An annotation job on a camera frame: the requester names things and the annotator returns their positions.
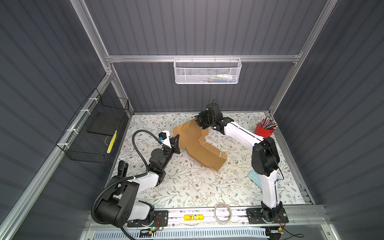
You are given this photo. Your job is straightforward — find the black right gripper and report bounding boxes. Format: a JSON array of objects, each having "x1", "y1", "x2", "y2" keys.
[{"x1": 194, "y1": 110, "x2": 215, "y2": 130}]

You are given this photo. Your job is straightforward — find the brown cardboard box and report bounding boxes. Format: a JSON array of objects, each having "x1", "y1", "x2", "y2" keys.
[{"x1": 173, "y1": 120, "x2": 227, "y2": 171}]

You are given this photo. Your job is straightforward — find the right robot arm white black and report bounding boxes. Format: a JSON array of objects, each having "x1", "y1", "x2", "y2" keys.
[{"x1": 195, "y1": 103, "x2": 282, "y2": 210}]

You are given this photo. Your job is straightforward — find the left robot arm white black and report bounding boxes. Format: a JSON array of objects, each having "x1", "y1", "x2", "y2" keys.
[{"x1": 91, "y1": 130, "x2": 180, "y2": 228}]

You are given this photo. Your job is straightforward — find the black stapler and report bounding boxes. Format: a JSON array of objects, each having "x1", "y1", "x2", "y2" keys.
[{"x1": 117, "y1": 160, "x2": 129, "y2": 179}]

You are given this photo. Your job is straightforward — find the markers in white basket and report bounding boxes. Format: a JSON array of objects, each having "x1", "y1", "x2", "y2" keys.
[{"x1": 199, "y1": 74, "x2": 238, "y2": 84}]

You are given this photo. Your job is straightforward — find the yellow striped tool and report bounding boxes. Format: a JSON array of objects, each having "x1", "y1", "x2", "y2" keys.
[{"x1": 107, "y1": 131, "x2": 118, "y2": 154}]

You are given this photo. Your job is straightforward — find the red metal pencil cup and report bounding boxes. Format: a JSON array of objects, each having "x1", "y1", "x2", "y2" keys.
[{"x1": 254, "y1": 123, "x2": 275, "y2": 138}]

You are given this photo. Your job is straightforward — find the bundle of coloured pencils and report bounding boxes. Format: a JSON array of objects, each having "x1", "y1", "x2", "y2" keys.
[{"x1": 259, "y1": 116, "x2": 278, "y2": 131}]

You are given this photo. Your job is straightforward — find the black foam pad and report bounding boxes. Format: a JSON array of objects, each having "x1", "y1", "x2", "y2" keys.
[{"x1": 87, "y1": 112, "x2": 121, "y2": 137}]

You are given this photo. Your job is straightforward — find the yellow spirit level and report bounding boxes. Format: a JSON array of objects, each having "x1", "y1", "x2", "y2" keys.
[{"x1": 184, "y1": 215, "x2": 204, "y2": 221}]

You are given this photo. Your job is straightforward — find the teal calculator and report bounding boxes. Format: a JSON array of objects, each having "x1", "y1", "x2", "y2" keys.
[{"x1": 248, "y1": 171, "x2": 281, "y2": 191}]

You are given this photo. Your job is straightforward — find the clear tape roll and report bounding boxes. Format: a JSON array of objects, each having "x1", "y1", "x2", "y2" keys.
[{"x1": 213, "y1": 203, "x2": 233, "y2": 225}]

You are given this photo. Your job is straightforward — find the black corrugated cable hose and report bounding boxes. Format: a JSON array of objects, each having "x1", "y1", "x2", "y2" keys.
[{"x1": 90, "y1": 129, "x2": 161, "y2": 240}]

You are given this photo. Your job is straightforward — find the white wire mesh basket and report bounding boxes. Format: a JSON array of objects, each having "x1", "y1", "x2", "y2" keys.
[{"x1": 173, "y1": 58, "x2": 242, "y2": 85}]

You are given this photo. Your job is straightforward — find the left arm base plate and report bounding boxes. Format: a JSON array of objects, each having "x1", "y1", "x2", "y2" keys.
[{"x1": 127, "y1": 210, "x2": 169, "y2": 228}]

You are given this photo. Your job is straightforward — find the black wire mesh basket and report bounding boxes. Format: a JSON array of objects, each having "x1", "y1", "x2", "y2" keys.
[{"x1": 57, "y1": 90, "x2": 130, "y2": 164}]

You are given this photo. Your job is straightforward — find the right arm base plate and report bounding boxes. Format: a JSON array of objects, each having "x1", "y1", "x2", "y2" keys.
[{"x1": 246, "y1": 202, "x2": 289, "y2": 224}]

